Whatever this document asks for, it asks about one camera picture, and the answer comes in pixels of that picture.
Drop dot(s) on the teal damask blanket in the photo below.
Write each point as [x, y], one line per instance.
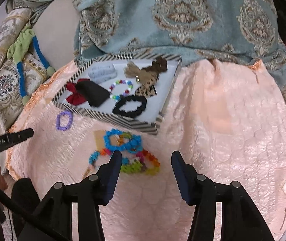
[237, 31]

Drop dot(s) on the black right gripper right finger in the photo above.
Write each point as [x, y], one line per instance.
[241, 219]

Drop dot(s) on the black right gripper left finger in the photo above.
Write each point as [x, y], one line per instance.
[55, 209]

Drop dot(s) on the black fabric hair piece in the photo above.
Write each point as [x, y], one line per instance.
[92, 92]

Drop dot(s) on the beige plain pillow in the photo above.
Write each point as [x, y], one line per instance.
[55, 30]

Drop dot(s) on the light blue fluffy scrunchie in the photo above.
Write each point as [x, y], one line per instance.
[102, 73]

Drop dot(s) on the tan mesh leopard bow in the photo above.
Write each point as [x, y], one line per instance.
[146, 79]

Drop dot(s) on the dark brown scrunchie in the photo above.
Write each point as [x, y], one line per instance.
[159, 66]

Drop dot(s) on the green blue stuffed toy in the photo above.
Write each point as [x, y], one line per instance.
[18, 52]

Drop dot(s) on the embroidered floral cushion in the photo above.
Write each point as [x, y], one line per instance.
[10, 99]

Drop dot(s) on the cream roll bolster pillow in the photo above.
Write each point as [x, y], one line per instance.
[11, 27]

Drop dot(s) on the pink quilted bedspread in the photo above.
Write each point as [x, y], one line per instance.
[227, 120]

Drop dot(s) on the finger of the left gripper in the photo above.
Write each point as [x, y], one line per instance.
[9, 140]

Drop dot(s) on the red bow hair clip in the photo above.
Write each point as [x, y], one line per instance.
[75, 98]

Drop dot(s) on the black scrunchie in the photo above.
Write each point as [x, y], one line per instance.
[130, 106]

